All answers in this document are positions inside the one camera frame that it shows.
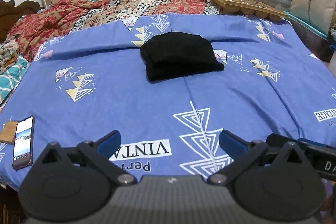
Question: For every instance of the wooden carved footboard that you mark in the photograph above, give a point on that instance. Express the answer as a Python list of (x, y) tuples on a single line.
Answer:
[(250, 7)]

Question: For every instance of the black smartphone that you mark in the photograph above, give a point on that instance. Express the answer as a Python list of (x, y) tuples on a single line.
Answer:
[(23, 144)]

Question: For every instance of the dark wooden headboard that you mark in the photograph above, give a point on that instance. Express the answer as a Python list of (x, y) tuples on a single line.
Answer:
[(10, 14)]

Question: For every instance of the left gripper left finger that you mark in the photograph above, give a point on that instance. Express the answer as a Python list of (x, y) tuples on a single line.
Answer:
[(97, 154)]

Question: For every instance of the small wooden block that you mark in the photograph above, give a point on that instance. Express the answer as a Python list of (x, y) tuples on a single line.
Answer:
[(8, 132)]

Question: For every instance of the blue patterned bed sheet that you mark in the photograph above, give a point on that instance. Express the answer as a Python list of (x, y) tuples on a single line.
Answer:
[(90, 82)]

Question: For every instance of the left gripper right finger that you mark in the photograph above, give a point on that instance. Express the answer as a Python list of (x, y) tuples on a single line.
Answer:
[(245, 155)]

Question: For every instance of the black pants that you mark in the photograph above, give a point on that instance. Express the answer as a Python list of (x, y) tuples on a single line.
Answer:
[(177, 54)]

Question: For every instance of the teal checkered cloth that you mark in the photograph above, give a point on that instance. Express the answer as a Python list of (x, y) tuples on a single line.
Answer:
[(12, 77)]

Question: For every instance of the red floral blanket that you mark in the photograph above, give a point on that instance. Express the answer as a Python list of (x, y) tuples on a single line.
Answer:
[(65, 16)]

